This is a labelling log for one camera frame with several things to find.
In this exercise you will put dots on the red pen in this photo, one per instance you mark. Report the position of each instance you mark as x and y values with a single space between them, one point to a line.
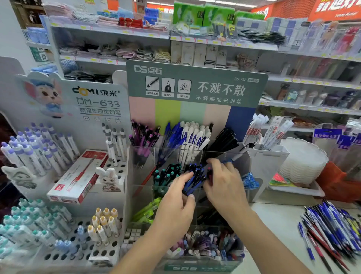
146 180

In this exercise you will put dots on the pile of black packaged items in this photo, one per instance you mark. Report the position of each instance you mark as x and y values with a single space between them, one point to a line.
87 76

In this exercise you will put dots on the group of teal tipped pens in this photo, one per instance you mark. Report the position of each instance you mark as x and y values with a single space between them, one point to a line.
165 176

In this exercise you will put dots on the group of white blue pens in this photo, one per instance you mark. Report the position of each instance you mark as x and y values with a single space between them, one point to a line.
194 138

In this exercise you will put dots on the green pastel header display board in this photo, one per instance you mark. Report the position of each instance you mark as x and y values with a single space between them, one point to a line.
197 84

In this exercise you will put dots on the row of white erasers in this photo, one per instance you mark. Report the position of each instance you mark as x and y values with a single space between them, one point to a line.
131 237

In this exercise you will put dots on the group of purple black pens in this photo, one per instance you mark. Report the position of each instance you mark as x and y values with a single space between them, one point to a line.
143 138

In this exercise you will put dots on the person's right thumb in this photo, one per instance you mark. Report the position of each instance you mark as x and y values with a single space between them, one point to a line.
208 190

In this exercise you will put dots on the group of grey capped pens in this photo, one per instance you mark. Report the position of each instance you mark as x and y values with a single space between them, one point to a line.
114 144

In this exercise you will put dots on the white cartoon pen display stand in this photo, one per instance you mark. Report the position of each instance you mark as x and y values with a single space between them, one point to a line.
93 113

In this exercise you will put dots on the row of blue label packets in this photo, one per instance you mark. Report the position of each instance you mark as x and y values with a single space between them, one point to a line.
338 141

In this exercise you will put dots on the row of white boxed socks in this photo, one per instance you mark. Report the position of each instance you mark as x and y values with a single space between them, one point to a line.
197 53

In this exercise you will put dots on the group of all black pens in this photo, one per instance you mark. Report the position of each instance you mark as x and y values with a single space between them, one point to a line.
222 141

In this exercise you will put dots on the group of glittery blue pens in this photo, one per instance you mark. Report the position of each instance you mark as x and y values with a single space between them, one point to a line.
250 181

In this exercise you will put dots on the person's left thumb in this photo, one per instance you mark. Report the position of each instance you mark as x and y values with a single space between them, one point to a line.
190 202

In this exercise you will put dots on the row of folded cloths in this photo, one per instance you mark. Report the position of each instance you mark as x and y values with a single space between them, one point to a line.
127 52

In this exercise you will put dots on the group of purple capped pens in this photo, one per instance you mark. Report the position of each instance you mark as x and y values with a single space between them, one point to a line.
33 149

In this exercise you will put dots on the red and white pen box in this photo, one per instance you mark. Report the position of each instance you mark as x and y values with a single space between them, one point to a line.
76 177

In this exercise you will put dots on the group of bright blue pens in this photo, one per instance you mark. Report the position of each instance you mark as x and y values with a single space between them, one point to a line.
172 138

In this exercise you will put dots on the white tray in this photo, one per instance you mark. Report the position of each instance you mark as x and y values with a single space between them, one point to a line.
304 189

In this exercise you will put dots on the clear acrylic pen display rack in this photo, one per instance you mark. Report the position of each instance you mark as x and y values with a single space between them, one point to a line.
141 180

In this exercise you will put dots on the group of yellow capped pens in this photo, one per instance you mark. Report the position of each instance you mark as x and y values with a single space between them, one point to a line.
104 225

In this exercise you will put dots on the bundle of white refill packets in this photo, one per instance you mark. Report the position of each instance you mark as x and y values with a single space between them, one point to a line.
269 131

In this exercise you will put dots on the colourful packet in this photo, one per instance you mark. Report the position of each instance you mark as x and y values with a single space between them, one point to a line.
279 180

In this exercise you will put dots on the stack of white scalloped plates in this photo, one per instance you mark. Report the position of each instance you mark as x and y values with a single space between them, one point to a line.
303 161

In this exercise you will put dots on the person's right forearm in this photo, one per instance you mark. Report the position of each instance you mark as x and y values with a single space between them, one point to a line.
265 245

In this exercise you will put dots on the bin of mixed pastel pens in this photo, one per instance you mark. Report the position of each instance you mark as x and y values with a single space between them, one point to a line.
203 244

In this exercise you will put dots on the orange bag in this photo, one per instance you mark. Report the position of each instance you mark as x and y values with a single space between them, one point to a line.
338 183

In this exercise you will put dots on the stack of green tissue packs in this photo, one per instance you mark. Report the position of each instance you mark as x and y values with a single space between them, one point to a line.
203 12

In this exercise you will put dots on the group of green pens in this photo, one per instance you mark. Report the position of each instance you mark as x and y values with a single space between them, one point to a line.
145 210

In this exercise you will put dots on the group of teal capped pens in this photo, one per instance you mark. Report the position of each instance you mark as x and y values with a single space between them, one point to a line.
33 223

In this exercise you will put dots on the person's right hand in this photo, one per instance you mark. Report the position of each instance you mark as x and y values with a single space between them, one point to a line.
227 189

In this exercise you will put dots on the white plastic holder box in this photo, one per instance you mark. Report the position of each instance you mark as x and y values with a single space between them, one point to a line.
268 166

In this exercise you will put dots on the person's left forearm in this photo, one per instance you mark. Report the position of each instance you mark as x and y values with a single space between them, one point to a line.
143 254

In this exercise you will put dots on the pile of loose pens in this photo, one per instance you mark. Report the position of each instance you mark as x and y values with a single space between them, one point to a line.
330 228

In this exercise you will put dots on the bunch of dark blue pens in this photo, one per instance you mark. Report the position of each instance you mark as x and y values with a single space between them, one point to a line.
194 175

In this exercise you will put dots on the white rabbit cartoon cutout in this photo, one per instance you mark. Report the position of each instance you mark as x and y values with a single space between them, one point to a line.
108 179

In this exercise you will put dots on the grey cartoon animal cutout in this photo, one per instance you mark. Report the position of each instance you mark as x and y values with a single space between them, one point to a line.
19 176

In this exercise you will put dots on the light blue capped white pen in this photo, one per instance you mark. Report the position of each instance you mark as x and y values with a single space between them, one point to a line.
63 245
81 233

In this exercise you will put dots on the white store shelving unit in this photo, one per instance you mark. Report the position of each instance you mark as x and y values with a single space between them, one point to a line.
282 81

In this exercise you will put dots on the person's left hand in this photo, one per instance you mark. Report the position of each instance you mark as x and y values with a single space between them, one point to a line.
172 209

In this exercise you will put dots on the orange store sign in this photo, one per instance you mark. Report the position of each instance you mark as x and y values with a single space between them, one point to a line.
310 8

